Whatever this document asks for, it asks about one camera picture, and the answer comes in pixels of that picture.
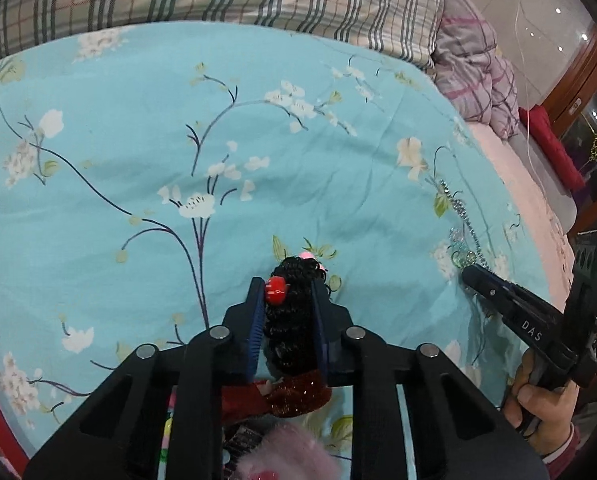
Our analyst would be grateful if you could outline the black rectangular hair clip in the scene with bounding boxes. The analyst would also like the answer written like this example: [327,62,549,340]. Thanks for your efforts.
[224,424,264,462]

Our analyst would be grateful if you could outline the person right hand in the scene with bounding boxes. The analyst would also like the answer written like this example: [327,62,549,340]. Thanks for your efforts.
[501,350,579,456]

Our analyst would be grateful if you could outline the pink bed sheet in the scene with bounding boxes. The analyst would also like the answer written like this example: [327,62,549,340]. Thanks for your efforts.
[469,122,574,312]

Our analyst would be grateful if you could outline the white cable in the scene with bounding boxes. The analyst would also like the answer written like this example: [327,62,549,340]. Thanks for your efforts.
[512,0,550,172]

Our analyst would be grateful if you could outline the wooden glass cabinet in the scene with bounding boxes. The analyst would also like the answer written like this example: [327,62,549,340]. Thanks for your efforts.
[542,25,597,235]

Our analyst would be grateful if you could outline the teal floral quilt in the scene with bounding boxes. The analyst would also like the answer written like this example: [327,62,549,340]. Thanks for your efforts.
[0,23,549,452]

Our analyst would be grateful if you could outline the red cloth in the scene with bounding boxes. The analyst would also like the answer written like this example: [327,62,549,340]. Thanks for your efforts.
[519,105,585,192]

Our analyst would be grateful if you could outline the black curly scrunchie red beads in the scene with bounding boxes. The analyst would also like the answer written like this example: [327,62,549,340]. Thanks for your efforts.
[264,256,327,380]

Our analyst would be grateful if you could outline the pink fluffy hair clip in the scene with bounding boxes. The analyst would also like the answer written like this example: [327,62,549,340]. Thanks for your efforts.
[236,422,341,480]

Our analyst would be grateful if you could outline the red glitter hair clip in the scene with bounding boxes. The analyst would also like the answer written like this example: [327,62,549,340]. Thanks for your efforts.
[220,368,334,418]

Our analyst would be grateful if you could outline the silver chain necklace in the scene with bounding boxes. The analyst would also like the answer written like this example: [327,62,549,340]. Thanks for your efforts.
[437,176,497,273]

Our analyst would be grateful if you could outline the pink purple plaid pillow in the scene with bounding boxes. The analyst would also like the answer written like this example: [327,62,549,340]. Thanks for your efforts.
[432,0,519,140]

